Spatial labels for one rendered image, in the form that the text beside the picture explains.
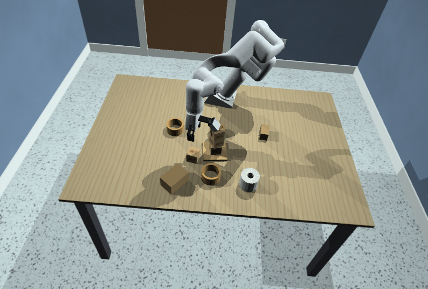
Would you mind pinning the grey cylinder with center hole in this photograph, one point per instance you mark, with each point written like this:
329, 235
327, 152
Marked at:
249, 179

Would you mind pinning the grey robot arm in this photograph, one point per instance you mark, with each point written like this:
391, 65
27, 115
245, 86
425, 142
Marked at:
253, 54

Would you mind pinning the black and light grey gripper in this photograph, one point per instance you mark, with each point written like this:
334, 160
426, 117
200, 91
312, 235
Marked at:
191, 124

